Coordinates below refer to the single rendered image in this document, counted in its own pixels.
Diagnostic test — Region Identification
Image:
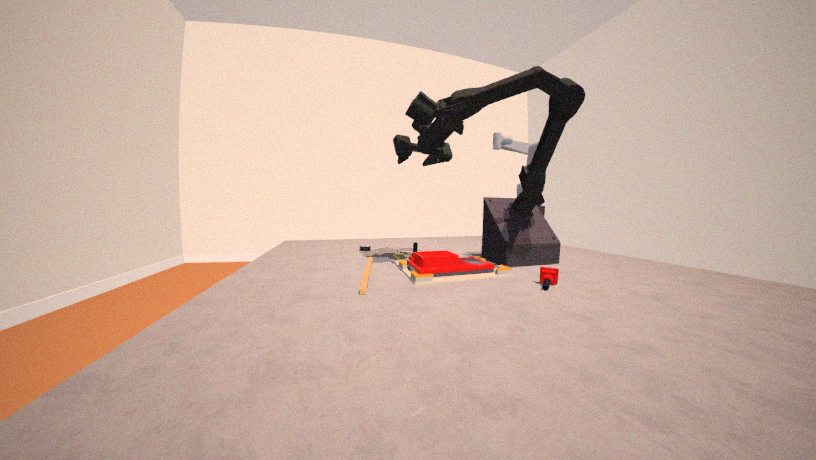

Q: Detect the orange flat bar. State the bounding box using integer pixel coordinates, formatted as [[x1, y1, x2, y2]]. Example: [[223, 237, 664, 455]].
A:
[[359, 257, 373, 295]]

